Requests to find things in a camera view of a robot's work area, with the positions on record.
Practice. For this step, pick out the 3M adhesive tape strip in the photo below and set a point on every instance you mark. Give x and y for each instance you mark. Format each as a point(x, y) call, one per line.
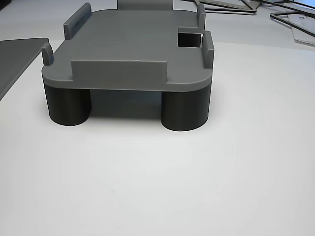
point(229, 5)

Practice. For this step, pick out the grey holder with black legs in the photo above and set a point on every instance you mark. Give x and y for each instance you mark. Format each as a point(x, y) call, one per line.
point(128, 41)

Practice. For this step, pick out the dark grey flat tray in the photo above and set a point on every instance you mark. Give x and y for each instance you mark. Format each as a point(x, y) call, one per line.
point(17, 56)

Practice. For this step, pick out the white paper sheet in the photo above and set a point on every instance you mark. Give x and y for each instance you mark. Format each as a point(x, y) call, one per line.
point(301, 29)

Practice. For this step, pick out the thin black rectangular frame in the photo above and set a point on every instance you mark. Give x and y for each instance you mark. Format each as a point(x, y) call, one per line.
point(280, 20)

